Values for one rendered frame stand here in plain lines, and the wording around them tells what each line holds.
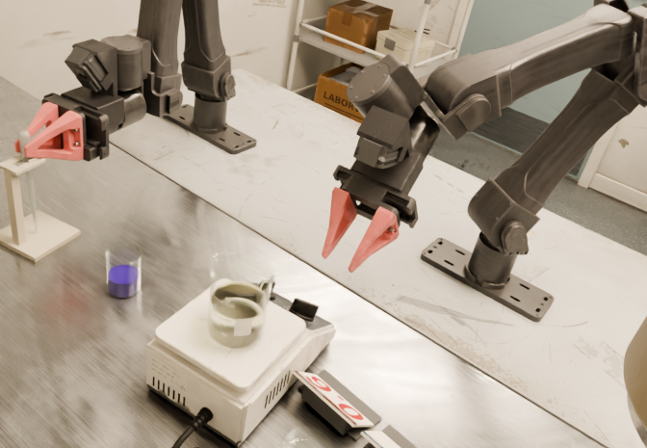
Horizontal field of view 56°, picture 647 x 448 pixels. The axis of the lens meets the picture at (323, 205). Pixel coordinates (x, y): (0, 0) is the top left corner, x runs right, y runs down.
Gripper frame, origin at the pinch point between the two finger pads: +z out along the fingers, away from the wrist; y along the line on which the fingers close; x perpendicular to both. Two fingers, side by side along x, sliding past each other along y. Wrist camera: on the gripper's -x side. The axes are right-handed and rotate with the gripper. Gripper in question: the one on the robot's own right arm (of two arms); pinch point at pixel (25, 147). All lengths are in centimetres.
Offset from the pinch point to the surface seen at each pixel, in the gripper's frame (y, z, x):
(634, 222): 110, -263, 104
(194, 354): 34.7, 11.7, 5.4
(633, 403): 64, 29, -25
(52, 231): 1.5, -1.6, 13.3
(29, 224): -2.1, -1.0, 13.3
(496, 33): 10, -300, 43
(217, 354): 36.6, 10.4, 5.4
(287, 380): 42.4, 4.9, 10.6
